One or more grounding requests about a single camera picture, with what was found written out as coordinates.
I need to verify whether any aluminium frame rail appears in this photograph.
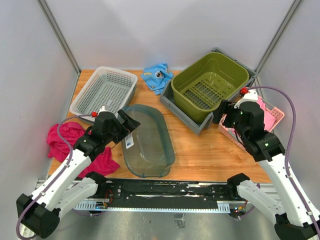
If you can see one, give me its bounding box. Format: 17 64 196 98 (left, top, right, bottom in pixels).
32 178 281 214

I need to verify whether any olive green plastic basin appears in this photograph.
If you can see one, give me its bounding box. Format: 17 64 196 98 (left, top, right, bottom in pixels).
171 52 250 124

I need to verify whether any pink plastic basket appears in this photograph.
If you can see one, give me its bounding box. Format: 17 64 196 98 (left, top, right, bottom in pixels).
218 96 285 152

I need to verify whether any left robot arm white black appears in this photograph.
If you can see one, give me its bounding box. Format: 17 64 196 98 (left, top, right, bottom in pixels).
15 106 140 240

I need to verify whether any translucent blue plastic tub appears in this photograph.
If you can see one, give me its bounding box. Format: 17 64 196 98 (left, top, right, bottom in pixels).
122 104 176 178

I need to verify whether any magenta cloth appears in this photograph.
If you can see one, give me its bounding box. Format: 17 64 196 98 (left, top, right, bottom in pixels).
46 121 120 179

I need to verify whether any blue patterned cloth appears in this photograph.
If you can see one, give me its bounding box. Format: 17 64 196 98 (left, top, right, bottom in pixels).
140 62 174 96

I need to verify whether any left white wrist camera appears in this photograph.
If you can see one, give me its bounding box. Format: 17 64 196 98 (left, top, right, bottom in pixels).
90 105 118 119

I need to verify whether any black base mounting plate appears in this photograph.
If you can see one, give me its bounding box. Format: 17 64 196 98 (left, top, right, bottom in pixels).
77 177 248 211

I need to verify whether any dark grey plastic tray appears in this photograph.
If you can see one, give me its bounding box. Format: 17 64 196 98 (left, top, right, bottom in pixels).
70 83 137 125

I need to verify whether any pink folded cloth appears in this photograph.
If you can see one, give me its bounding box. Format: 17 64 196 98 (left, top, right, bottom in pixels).
257 98 276 132

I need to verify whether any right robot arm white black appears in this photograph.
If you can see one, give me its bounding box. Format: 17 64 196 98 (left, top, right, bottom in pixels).
213 100 320 240

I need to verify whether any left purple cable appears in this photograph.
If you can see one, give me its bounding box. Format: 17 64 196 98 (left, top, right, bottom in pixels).
15 113 98 238

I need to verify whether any grey plastic bin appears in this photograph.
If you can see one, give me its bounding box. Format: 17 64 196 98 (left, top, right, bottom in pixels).
159 47 258 135

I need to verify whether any white perforated plastic basket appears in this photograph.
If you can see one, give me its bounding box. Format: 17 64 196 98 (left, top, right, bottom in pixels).
69 66 138 124

